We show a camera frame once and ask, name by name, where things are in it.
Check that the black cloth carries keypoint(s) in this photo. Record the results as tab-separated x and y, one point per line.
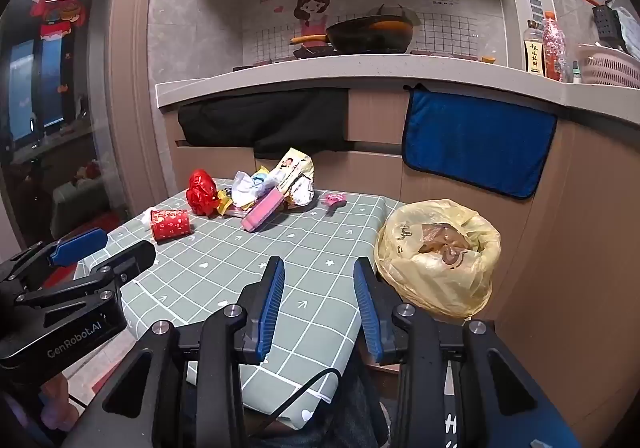
260	118

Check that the dark sauce bottle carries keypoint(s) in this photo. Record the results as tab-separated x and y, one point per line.
534	55

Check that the cartoon wall sticker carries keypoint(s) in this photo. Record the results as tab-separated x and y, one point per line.
310	8

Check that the black utensil holder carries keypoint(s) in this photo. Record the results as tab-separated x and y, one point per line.
607	25

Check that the white tissue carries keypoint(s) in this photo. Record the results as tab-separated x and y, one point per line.
245	185

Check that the white plastic bag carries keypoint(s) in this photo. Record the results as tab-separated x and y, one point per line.
630	30

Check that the small pink wrapper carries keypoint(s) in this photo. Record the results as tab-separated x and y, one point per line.
334	200

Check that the red plastic bag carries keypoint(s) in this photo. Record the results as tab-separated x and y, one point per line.
202	190

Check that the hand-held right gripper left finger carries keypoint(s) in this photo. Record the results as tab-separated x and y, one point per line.
270	308

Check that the red bottle with orange cap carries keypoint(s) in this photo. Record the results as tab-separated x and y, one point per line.
554	53

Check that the blue towel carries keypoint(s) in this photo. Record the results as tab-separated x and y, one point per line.
475	143

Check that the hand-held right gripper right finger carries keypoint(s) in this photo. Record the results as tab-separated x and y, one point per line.
367	313

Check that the glass sliding door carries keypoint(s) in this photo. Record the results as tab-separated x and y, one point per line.
50	103

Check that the black frying pan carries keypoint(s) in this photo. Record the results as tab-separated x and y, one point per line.
370	35

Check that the person's left hand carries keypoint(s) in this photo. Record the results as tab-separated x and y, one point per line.
54	403

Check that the small teal bottle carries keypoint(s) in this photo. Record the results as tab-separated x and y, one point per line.
576	73

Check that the yellow snack packet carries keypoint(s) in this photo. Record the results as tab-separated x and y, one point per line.
224	203

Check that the kitchen counter cabinet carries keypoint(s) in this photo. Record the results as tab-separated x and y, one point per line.
370	113

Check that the red paper cup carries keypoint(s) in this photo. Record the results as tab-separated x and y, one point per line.
170	224

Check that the green checked tablecloth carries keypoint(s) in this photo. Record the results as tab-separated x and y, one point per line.
225	268

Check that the pink packet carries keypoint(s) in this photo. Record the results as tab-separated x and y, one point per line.
262	213

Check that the pink plastic basket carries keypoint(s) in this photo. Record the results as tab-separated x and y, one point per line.
607	68

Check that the cream printed snack bag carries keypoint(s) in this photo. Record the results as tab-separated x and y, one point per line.
292	168

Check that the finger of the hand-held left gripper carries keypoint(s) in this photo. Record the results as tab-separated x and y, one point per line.
80	244
135	255

